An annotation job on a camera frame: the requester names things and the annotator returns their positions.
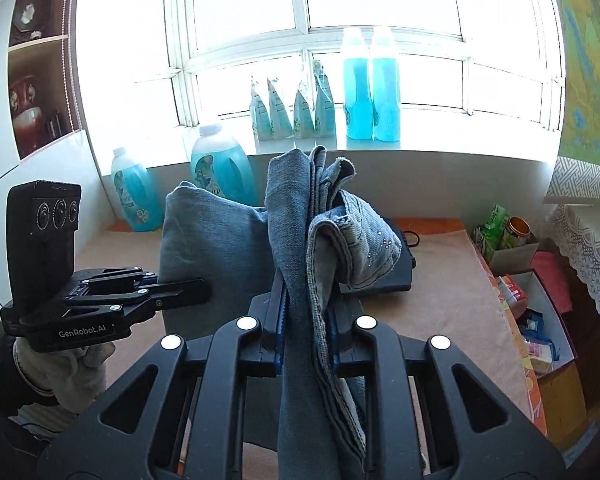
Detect white lace tablecloth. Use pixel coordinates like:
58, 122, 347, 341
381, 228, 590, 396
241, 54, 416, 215
547, 204, 600, 346

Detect dark hexagonal ornament plate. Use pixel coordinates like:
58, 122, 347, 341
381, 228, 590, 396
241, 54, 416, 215
15, 0, 43, 38

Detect pink cloth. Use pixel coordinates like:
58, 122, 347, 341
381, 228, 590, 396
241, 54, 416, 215
530, 251, 573, 313

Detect gold tin can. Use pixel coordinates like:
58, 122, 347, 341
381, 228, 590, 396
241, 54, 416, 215
502, 216, 531, 250

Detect large blue detergent bottle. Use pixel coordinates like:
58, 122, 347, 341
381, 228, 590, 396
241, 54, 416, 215
190, 124, 258, 207

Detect red vase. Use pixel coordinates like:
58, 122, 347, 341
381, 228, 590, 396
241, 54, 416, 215
9, 76, 48, 153

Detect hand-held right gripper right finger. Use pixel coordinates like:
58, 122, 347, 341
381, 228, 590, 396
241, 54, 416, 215
330, 290, 566, 480

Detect white storage box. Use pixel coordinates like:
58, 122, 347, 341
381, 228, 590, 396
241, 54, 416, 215
497, 267, 578, 376

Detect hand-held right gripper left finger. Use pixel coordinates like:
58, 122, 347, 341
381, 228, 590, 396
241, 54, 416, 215
37, 267, 288, 480

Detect person's left hand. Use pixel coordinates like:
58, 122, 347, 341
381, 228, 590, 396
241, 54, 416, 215
12, 337, 116, 416

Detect tall blue detergent bottle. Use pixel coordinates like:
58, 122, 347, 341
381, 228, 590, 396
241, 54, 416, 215
371, 26, 402, 142
342, 26, 376, 141

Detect wooden shelf cabinet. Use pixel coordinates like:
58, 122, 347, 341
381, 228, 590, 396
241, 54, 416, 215
5, 0, 86, 161

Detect white window frame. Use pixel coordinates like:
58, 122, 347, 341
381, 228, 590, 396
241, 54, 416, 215
162, 0, 566, 133

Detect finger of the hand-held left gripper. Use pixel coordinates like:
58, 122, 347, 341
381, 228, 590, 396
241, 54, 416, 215
155, 277, 212, 311

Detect green carton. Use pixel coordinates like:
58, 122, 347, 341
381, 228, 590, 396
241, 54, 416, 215
472, 204, 511, 253

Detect blue denim pants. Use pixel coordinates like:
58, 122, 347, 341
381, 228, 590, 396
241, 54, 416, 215
160, 145, 403, 480

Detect wall scroll painting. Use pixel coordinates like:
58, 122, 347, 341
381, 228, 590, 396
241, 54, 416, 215
545, 0, 600, 206

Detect small blue detergent bottle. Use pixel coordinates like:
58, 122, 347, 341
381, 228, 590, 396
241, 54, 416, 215
111, 147, 165, 233

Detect cardboard box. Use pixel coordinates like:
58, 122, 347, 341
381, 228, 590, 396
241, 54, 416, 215
480, 232, 540, 273

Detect beige fleece mat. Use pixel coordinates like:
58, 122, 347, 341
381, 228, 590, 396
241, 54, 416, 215
72, 217, 536, 480

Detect dark navy folded pants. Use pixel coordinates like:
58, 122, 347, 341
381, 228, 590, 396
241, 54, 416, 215
337, 217, 416, 292

